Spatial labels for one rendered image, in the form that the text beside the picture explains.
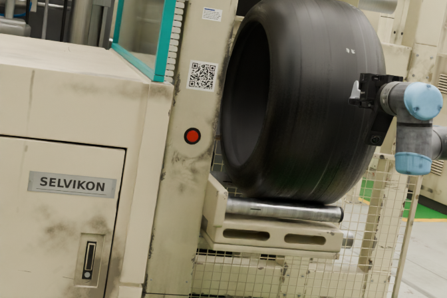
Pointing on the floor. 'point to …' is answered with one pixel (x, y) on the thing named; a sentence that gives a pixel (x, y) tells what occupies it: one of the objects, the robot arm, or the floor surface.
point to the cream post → (190, 42)
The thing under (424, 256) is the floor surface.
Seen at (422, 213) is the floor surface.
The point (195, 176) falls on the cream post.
